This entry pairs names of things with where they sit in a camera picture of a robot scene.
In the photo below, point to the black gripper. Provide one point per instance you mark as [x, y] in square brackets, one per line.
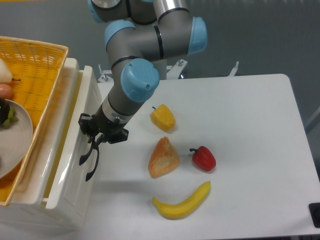
[111, 132]

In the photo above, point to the black top drawer handle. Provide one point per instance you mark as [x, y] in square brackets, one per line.
[85, 157]

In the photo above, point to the black drawer handle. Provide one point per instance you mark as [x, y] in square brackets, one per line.
[85, 157]
[94, 165]

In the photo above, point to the white drawer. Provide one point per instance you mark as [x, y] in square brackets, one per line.
[69, 190]

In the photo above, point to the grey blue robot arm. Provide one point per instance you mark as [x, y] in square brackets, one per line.
[138, 33]

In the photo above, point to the white drawer cabinet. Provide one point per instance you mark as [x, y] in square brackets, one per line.
[28, 204]

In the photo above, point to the yellow bell pepper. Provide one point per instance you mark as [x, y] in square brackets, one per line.
[163, 118]

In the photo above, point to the grey plate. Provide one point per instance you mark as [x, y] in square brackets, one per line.
[15, 140]

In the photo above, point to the orange bread wedge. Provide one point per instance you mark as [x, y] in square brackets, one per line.
[164, 158]

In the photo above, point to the yellow woven basket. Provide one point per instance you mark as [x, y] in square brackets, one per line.
[38, 65]

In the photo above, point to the white pear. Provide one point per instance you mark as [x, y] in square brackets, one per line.
[6, 75]

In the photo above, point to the red bell pepper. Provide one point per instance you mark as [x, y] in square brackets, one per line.
[203, 158]

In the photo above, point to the yellow banana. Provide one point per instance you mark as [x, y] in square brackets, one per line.
[186, 207]

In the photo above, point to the black corner device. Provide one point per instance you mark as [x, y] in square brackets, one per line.
[314, 209]

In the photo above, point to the black lower drawer handle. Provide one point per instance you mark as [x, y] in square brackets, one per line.
[94, 165]

